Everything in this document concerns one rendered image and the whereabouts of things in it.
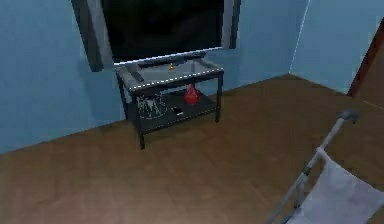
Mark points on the brown wooden room door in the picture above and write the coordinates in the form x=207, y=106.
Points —
x=368, y=63

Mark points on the small yellow figurine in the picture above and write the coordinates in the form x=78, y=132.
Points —
x=171, y=66

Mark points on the black glass-top television stand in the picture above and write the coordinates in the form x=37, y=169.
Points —
x=173, y=78

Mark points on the red vase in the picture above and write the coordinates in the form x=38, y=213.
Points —
x=192, y=95

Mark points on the grey frame white cloth chair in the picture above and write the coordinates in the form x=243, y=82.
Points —
x=336, y=193

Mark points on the black mobile phone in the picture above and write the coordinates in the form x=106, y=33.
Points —
x=177, y=110

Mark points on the black flat television set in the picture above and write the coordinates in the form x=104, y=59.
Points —
x=160, y=26

